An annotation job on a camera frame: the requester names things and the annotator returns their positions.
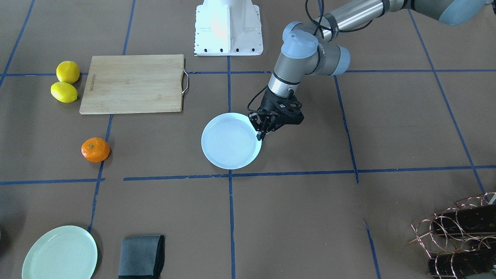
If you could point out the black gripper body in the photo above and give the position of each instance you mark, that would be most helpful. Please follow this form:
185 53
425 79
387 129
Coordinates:
268 103

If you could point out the light blue plate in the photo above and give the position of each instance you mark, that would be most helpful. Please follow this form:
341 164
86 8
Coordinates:
229 141

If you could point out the orange fruit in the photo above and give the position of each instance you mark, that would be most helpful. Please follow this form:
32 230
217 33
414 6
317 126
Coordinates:
95 149

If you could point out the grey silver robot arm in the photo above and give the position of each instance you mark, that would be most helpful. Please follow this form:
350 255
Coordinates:
306 50

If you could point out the light green plate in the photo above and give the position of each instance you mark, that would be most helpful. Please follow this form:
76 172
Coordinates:
66 252

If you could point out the bamboo cutting board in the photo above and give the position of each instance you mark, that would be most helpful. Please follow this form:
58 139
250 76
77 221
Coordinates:
134 84

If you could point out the folded grey cloth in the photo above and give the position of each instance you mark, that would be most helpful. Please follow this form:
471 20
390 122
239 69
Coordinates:
142 257

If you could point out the upper yellow lemon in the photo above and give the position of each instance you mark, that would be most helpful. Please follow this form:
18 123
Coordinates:
68 72

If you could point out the yellow lemon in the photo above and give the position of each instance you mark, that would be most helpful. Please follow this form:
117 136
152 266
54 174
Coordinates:
64 92
68 72

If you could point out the lower yellow lemon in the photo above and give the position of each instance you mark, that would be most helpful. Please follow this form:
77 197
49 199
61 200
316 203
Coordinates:
64 92

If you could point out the dark wine bottle upper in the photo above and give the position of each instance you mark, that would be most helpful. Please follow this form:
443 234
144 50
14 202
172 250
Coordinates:
479 221

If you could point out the dark wine bottle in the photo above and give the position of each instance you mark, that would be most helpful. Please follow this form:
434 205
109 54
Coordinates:
462 265
479 221

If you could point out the dark wine bottle lower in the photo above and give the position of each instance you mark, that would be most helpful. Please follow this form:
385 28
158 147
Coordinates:
462 265

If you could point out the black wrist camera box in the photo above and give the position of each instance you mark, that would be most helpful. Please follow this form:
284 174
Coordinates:
289 115

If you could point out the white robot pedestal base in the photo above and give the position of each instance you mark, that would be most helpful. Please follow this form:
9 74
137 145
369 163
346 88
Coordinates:
228 27

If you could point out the copper wire bottle rack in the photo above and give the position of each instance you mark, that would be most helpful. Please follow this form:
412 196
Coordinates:
460 240

